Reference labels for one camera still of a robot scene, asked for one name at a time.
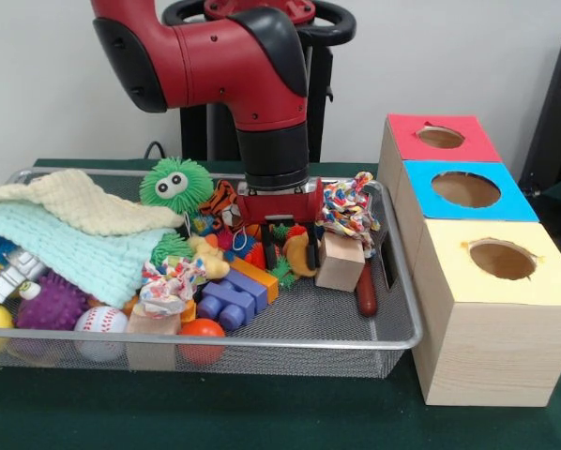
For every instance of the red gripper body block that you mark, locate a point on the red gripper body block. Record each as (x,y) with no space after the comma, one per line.
(279,208)

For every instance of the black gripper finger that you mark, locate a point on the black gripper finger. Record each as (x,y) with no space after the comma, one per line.
(312,246)
(269,246)

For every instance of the brown plush toy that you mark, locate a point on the brown plush toy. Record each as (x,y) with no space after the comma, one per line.
(295,255)

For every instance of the plain wooden cube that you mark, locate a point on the plain wooden cube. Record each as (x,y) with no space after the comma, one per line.
(341,267)

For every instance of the yellow duck plush toy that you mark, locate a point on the yellow duck plush toy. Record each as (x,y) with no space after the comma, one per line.
(211,258)

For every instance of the tiger striped toy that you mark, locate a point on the tiger striped toy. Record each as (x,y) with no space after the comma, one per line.
(219,199)

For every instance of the purple plastic building block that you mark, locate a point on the purple plastic building block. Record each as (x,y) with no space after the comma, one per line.
(232,300)

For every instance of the red maraca rattle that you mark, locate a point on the red maraca rattle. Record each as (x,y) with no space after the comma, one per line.
(203,337)

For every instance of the cream knitted cloth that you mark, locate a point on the cream knitted cloth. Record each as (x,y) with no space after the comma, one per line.
(83,202)

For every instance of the mint knitted cloth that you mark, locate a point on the mint knitted cloth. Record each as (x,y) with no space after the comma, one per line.
(74,248)

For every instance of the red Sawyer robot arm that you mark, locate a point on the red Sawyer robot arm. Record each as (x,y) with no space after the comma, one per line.
(224,56)

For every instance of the clear shallow mesh bin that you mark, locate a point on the clear shallow mesh bin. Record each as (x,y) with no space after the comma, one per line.
(398,300)

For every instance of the wooden box with three holes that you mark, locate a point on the wooden box with three holes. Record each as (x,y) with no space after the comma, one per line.
(487,347)

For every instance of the dark red sausage toy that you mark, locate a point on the dark red sausage toy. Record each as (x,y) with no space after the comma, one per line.
(366,292)

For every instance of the floral patterned fabric knot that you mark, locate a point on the floral patterned fabric knot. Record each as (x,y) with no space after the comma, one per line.
(171,284)

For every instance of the dark green tablecloth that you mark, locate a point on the dark green tablecloth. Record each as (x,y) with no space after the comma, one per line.
(262,412)

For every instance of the white baseball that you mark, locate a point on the white baseball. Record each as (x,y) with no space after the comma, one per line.
(102,321)

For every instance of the purple monster toy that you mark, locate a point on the purple monster toy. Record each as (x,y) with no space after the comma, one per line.
(53,302)

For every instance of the black panel stand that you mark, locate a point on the black panel stand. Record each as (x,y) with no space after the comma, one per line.
(557,122)

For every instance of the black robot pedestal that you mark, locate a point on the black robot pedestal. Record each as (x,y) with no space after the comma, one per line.
(320,112)

